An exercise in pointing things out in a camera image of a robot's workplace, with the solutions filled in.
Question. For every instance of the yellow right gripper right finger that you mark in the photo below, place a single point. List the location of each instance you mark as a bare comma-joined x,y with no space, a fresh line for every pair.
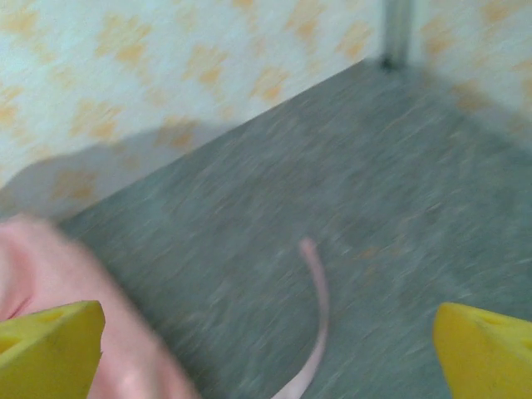
490,361

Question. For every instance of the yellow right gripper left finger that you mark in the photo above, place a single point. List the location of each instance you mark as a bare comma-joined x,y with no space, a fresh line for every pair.
41,357

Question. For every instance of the pink student backpack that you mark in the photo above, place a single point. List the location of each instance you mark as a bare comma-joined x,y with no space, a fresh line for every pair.
62,270

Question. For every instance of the aluminium frame corner post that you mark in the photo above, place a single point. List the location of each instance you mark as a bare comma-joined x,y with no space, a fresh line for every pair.
397,29

